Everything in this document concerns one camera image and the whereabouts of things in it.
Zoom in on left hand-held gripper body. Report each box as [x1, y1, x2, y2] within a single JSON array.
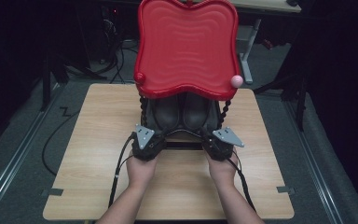
[[131, 123, 168, 162]]

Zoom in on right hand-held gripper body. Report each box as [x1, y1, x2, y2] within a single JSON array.
[[201, 126, 245, 162]]

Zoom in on black slipper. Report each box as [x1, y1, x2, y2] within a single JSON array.
[[183, 91, 214, 133], [151, 92, 182, 134]]

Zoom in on red and black tiered rack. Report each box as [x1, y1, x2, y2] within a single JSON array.
[[132, 0, 244, 151]]

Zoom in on person's right hand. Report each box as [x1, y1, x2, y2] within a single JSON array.
[[205, 148, 241, 189]]

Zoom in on person's left hand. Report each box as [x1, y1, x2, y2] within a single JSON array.
[[125, 148, 160, 191]]

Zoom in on black metal stand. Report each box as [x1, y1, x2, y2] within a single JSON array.
[[39, 50, 107, 113], [253, 60, 310, 133]]

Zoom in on background desk with grey leg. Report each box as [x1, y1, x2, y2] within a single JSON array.
[[227, 0, 302, 86]]

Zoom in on left hand-held gripper cable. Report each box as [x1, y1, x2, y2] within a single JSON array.
[[107, 132, 137, 209]]

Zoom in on hand-held gripper cable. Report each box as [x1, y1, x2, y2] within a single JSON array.
[[227, 156, 257, 213], [107, 132, 137, 209]]

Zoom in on right hand-held gripper cable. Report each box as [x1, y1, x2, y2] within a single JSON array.
[[227, 156, 257, 213]]

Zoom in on black cable bundle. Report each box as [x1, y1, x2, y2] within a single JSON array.
[[100, 7, 140, 85]]

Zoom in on metal floor rail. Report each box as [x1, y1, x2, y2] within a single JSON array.
[[282, 98, 345, 224], [0, 82, 62, 218]]

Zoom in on black floor cable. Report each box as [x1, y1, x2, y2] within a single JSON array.
[[41, 106, 80, 177]]

